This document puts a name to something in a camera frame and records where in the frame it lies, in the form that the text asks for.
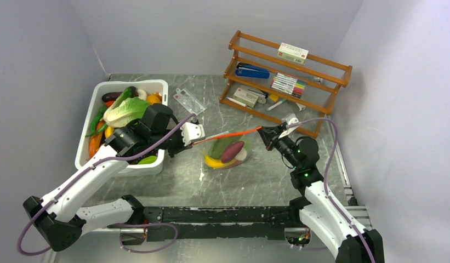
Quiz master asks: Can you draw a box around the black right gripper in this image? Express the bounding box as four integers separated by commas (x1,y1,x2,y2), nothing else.
257,124,301,169

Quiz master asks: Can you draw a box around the white mushroom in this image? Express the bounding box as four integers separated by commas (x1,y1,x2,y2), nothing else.
235,147,248,162

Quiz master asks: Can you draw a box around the clear zip top bag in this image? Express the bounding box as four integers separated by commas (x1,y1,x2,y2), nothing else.
192,126,262,170

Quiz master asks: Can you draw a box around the purple sweet potato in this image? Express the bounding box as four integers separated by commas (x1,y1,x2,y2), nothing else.
220,141,245,163

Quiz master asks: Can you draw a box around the green romaine lettuce leaf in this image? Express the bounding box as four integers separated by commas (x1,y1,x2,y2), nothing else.
208,135,242,159

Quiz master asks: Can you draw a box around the yellow banana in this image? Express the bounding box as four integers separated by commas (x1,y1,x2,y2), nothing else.
204,153,237,169

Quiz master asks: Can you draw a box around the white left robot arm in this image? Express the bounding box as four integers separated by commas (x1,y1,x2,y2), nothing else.
23,104,205,251

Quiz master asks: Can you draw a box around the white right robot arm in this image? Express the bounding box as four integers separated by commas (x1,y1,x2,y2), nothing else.
257,124,385,262

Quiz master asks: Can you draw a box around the orange bell pepper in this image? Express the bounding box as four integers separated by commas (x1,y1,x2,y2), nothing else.
146,94,162,105

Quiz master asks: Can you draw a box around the green white cabbage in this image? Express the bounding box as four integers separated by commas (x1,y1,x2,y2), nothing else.
102,86,150,128

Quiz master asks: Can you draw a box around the white correction tape dispenser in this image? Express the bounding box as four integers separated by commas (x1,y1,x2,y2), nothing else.
247,89,267,104

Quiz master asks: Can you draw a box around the green capped marker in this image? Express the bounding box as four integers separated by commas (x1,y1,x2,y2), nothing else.
266,99,286,111

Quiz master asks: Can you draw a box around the yellow sticky note block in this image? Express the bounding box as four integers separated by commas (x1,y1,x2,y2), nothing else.
266,94,280,105

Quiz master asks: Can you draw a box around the packaged protractor ruler set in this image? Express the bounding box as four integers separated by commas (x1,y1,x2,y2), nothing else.
174,88,207,115

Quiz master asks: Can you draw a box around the white plastic bin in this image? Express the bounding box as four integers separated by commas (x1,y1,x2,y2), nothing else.
75,79,169,177

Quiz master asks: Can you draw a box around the white marker pen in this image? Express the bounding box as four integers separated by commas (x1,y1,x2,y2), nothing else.
227,97,247,107

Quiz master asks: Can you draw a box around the white green box lower shelf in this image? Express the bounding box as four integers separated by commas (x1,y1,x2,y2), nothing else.
233,88,259,108

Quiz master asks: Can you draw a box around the white green box shelf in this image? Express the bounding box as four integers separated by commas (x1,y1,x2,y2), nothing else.
233,88,259,108
277,43,309,65

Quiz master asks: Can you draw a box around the coloured marker set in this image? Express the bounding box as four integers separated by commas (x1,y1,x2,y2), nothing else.
271,73,306,99

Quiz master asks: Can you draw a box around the wooden desk shelf rack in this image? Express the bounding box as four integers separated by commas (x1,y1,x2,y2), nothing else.
219,30,353,123

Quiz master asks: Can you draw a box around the dark eggplant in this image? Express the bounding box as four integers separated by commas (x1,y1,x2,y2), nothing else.
101,86,138,102

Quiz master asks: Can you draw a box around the green chili pepper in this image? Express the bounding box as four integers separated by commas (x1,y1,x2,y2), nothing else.
85,105,108,138

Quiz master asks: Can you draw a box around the orange carrot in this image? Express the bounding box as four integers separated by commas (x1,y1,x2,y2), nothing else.
88,121,105,158

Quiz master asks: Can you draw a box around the blue stapler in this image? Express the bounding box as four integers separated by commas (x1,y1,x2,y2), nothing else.
235,62,270,79

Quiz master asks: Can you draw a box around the white green box top shelf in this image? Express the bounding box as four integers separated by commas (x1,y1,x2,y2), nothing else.
277,43,309,65

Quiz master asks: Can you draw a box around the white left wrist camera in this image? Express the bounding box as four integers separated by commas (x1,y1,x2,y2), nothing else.
180,122,206,146

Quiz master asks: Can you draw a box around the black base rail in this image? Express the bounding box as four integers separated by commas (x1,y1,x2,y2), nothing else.
135,206,308,242

